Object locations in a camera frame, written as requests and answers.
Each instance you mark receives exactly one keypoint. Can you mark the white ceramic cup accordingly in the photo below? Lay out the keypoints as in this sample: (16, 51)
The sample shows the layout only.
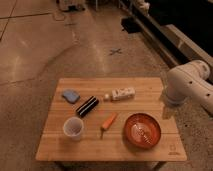
(73, 128)

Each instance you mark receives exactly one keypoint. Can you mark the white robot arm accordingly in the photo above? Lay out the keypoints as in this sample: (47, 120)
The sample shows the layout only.
(189, 80)

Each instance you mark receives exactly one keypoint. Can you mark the orange ceramic bowl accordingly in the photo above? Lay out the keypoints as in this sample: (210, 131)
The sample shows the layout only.
(142, 130)

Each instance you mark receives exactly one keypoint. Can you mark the white tube with cap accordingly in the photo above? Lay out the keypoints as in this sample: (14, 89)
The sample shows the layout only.
(120, 94)

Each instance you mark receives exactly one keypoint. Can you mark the black striped rectangular block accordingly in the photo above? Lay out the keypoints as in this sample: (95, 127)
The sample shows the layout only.
(87, 106)

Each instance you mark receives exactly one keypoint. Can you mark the blue sponge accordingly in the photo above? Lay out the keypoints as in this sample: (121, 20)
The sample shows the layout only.
(71, 96)

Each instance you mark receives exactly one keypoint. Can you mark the wooden table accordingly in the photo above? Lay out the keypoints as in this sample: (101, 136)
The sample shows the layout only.
(112, 145)

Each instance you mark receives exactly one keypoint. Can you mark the black box on floor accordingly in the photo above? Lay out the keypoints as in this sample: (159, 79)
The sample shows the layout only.
(130, 25)

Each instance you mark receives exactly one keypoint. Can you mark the long shelf bench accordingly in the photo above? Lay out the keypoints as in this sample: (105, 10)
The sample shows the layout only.
(177, 48)

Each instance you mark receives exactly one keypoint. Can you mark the white equipment on floor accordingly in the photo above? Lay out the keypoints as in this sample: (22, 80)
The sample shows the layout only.
(64, 5)

